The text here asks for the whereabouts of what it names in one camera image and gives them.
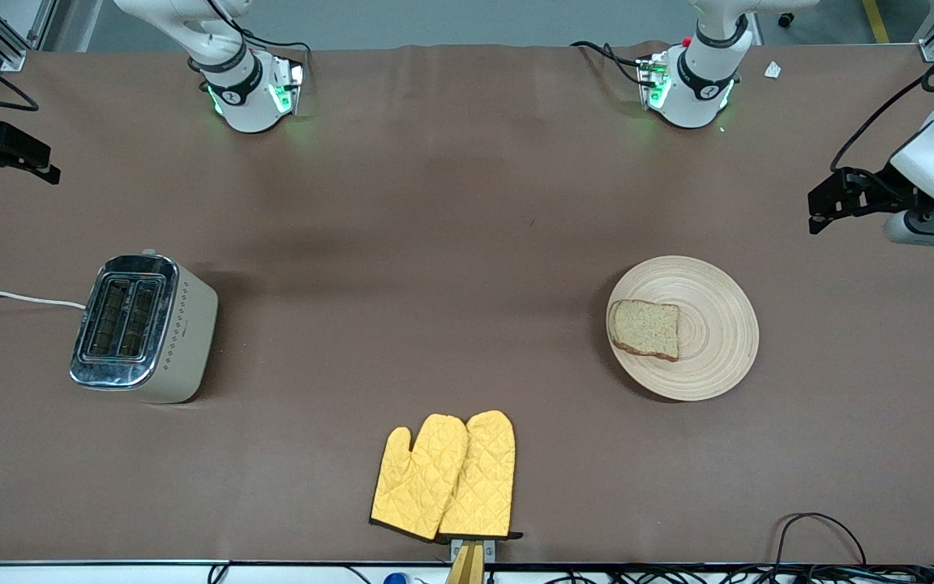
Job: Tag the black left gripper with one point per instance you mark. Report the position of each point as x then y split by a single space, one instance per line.
882 183

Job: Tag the round wooden plate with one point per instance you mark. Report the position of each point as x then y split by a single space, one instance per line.
714 332

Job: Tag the brown toast slice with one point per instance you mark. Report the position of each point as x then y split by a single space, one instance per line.
645 328

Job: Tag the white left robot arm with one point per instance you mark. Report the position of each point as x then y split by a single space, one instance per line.
698 81

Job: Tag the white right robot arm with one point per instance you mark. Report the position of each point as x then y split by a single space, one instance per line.
244 89

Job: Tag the small white paper scrap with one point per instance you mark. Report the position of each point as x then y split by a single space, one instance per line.
773 70

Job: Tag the black chair caster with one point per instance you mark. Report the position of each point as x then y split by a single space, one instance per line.
786 20

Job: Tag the beige chrome toaster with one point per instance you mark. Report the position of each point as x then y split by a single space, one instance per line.
183 341

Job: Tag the brown table cover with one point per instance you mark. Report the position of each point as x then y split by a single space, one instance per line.
434 203

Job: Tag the yellow quilted oven mitt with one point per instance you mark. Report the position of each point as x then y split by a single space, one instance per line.
418 478
483 478

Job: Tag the blue round cap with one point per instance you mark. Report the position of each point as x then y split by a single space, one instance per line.
396 579

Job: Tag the yellow wooden camera mount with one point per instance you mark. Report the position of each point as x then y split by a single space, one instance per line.
467 564

